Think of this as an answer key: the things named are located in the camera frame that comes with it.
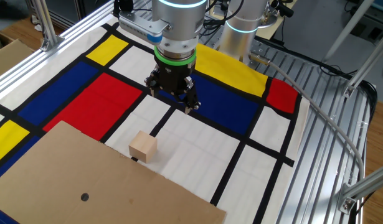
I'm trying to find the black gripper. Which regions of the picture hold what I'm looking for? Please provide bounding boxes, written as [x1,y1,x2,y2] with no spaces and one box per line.
[143,58,202,115]

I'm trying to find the light wooden block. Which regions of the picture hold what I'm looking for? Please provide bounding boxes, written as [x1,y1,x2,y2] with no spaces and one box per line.
[128,130,158,164]

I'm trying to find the colourful Mondrian pattern cloth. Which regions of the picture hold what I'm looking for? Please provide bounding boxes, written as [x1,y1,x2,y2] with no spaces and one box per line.
[0,21,311,224]

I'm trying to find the beige wooden board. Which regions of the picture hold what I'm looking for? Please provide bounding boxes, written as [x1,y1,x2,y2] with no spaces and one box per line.
[255,0,300,40]

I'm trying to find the brown cardboard sheet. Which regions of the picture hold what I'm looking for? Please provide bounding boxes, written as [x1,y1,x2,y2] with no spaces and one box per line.
[0,120,227,224]

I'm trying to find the brown cardboard box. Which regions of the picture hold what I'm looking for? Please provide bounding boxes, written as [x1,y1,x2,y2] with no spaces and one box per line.
[0,39,35,82]

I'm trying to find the white diagonal bar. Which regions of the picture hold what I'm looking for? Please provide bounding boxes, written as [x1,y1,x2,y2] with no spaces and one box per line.
[321,0,376,63]

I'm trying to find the green flange ring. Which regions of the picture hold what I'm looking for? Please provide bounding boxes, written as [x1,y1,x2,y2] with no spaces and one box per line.
[153,45,197,67]

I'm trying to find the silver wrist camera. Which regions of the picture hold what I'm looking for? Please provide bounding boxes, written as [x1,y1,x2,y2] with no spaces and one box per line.
[118,11,172,44]

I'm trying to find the black camera on mount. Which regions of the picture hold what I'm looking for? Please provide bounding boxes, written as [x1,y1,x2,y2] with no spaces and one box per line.
[270,0,295,19]

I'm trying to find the aluminium frame post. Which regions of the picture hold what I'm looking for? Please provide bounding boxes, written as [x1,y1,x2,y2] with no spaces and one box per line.
[31,0,66,52]

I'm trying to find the grey hose cable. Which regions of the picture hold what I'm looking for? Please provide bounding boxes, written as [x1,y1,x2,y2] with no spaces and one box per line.
[248,52,366,183]

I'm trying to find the aluminium frame brace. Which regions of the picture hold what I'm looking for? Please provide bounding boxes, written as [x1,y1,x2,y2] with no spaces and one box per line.
[343,36,383,99]
[336,162,383,215]

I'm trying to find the black power cable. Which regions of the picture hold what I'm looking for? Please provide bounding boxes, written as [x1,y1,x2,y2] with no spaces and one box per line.
[319,63,379,138]

